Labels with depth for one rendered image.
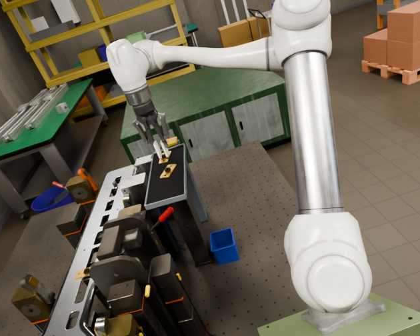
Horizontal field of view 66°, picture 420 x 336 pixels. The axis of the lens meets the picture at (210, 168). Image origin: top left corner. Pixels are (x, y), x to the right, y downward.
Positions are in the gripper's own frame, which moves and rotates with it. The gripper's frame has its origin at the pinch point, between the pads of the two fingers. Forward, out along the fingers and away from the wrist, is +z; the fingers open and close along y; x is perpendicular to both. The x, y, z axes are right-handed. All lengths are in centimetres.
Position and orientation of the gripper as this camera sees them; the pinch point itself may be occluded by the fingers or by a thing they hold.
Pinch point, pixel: (161, 149)
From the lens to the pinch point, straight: 127.7
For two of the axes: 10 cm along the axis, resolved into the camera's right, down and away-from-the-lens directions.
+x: -0.5, 5.4, -8.4
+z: 2.8, 8.1, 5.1
